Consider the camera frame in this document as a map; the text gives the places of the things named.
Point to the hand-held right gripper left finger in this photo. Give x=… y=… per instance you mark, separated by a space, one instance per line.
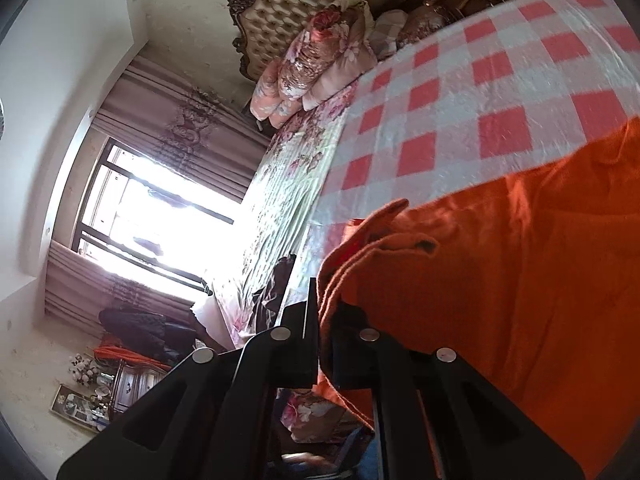
x=310 y=330

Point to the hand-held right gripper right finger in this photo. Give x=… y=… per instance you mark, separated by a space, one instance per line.
x=350 y=355

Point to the dark cloth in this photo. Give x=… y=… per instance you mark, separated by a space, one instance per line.
x=272 y=290

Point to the blue denim cloth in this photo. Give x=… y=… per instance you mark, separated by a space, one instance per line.
x=367 y=460

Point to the floral bed sheet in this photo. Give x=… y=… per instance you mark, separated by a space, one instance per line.
x=280 y=185

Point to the black jacket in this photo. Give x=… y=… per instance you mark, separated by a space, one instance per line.
x=145 y=330

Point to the wooden dresser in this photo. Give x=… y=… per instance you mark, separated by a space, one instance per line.
x=140 y=385

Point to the orange red cloth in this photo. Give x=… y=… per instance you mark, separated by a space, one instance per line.
x=125 y=357

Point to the black framed window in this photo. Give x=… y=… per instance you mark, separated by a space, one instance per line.
x=150 y=220

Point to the patterned mauve curtain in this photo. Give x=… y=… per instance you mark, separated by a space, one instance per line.
x=190 y=120
x=100 y=285

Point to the white flower bouquet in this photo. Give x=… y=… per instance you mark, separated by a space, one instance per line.
x=82 y=367

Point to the pink folded quilt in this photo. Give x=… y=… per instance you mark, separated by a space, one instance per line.
x=270 y=95

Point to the framed picture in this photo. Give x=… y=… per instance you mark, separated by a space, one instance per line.
x=75 y=407

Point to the floral red pillows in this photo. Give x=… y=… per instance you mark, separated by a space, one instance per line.
x=320 y=50

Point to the pink checked tablecloth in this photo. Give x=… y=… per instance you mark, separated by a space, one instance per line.
x=450 y=85

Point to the brown patterned pillow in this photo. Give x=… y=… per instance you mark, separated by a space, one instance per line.
x=420 y=25

